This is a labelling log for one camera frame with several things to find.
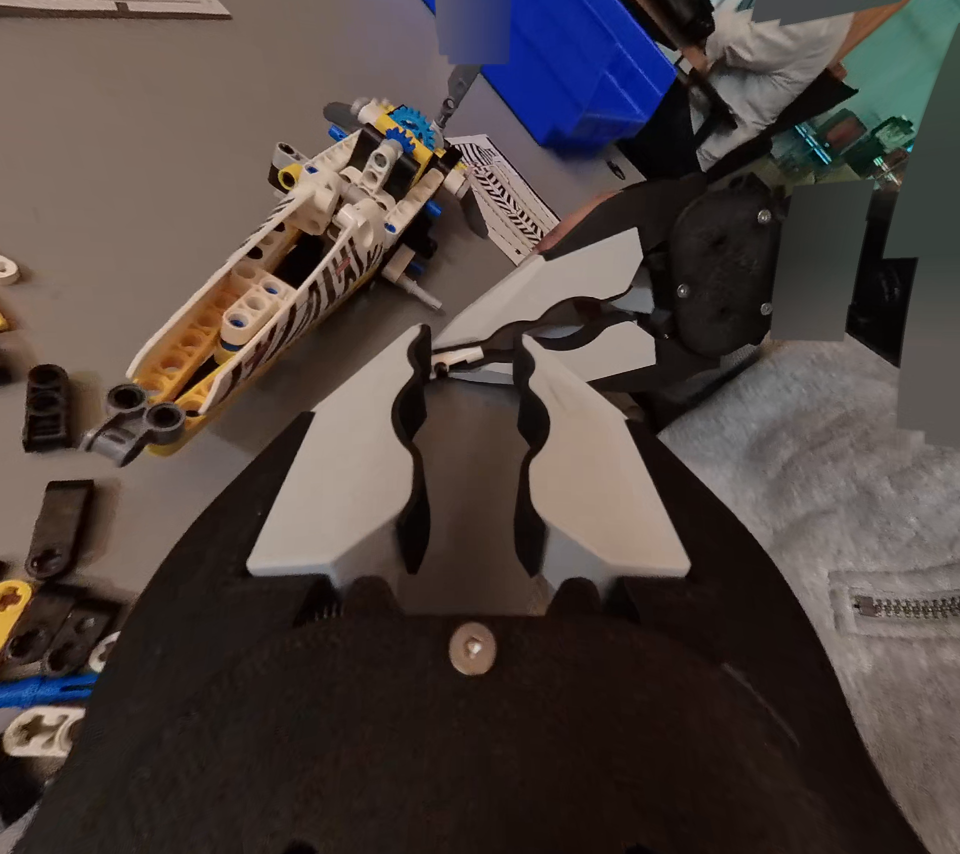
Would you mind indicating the small white lego piece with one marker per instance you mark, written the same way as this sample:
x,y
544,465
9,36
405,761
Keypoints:
x,y
454,359

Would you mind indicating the blue lego axle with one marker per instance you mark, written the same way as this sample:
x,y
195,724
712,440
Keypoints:
x,y
37,690

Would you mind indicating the black lego connector block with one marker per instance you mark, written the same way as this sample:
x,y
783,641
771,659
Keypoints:
x,y
49,408

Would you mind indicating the black thin lego beam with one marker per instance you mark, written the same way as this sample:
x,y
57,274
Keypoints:
x,y
60,528

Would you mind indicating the black short lego beam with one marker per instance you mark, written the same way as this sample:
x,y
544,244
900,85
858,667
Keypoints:
x,y
79,636
34,633

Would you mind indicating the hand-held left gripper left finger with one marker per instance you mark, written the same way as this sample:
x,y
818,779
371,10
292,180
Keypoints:
x,y
337,471

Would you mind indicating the yellow lego piece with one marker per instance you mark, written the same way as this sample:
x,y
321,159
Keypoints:
x,y
11,603

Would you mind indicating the zebra striped lego model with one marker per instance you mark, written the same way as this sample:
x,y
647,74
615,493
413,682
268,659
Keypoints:
x,y
330,284

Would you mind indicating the blue plastic bin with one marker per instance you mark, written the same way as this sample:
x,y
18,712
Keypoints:
x,y
577,51

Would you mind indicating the white round lego piece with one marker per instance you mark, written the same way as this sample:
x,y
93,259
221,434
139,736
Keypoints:
x,y
6,270

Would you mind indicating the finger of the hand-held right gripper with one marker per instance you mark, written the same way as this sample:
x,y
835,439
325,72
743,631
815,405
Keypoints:
x,y
570,273
607,355

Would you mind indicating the zebra striped sticker sheet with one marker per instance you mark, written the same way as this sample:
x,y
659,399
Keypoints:
x,y
517,209

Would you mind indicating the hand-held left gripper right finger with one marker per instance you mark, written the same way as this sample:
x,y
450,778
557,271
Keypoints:
x,y
600,486

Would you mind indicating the white short lego beam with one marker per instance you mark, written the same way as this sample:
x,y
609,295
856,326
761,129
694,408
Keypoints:
x,y
41,730

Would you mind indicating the person's right hand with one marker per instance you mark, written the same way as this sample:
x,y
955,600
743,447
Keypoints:
x,y
574,224

